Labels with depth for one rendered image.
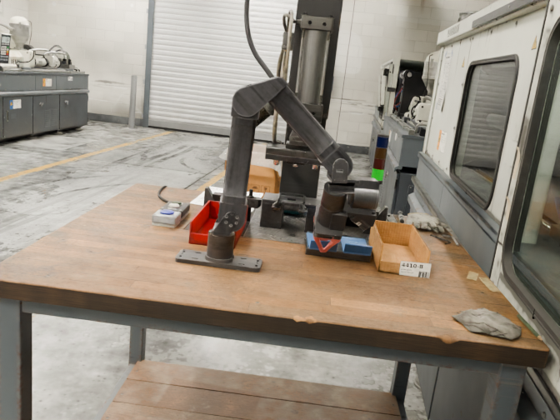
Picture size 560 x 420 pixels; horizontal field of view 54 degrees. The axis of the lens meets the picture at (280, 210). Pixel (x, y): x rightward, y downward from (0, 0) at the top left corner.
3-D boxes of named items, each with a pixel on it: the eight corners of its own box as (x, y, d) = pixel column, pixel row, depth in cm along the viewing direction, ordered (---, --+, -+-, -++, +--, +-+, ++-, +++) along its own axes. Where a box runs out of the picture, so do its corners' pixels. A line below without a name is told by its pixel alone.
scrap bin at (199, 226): (188, 243, 141) (189, 221, 140) (207, 219, 165) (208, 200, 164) (234, 249, 141) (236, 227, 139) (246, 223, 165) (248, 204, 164)
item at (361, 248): (343, 254, 140) (345, 243, 139) (340, 237, 155) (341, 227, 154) (371, 257, 140) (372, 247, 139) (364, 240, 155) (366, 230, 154)
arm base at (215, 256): (183, 221, 132) (176, 229, 125) (265, 232, 131) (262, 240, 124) (181, 252, 134) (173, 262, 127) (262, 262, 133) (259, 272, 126)
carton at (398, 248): (377, 275, 136) (382, 245, 134) (367, 245, 160) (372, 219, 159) (428, 281, 136) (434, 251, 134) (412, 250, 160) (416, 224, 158)
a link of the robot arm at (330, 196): (347, 199, 133) (352, 177, 128) (349, 216, 129) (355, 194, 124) (319, 197, 132) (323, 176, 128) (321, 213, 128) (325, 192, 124)
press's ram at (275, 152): (263, 169, 159) (273, 63, 152) (270, 157, 184) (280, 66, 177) (325, 177, 158) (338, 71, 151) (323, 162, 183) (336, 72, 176)
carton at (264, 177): (235, 188, 567) (239, 140, 555) (292, 197, 556) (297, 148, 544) (214, 202, 503) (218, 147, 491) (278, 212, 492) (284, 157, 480)
